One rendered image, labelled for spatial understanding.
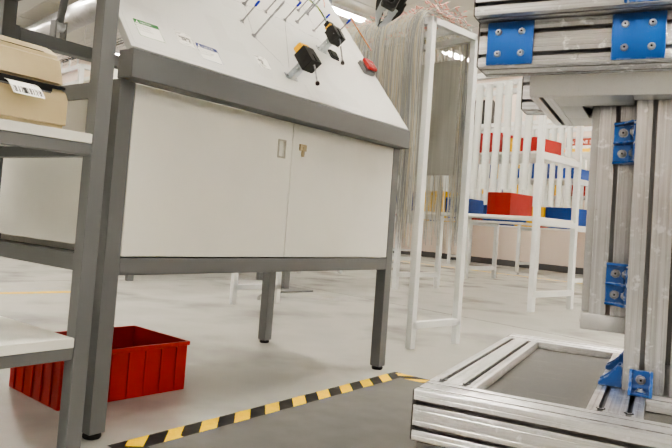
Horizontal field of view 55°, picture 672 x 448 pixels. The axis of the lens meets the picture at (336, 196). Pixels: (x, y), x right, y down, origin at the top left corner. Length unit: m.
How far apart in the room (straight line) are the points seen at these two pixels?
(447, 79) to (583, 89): 1.90
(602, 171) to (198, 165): 0.95
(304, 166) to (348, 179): 0.23
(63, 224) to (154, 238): 0.22
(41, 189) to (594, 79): 1.31
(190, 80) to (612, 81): 0.93
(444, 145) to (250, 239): 1.60
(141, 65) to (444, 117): 1.97
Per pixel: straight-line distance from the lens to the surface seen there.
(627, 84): 1.40
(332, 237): 2.08
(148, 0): 1.74
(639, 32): 1.33
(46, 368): 1.86
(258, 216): 1.82
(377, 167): 2.28
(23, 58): 1.46
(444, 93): 3.25
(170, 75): 1.58
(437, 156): 3.22
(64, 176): 1.69
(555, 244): 10.91
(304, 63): 1.90
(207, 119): 1.70
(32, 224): 1.81
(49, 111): 1.45
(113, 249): 1.53
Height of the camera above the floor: 0.51
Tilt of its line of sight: 2 degrees up
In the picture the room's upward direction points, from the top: 4 degrees clockwise
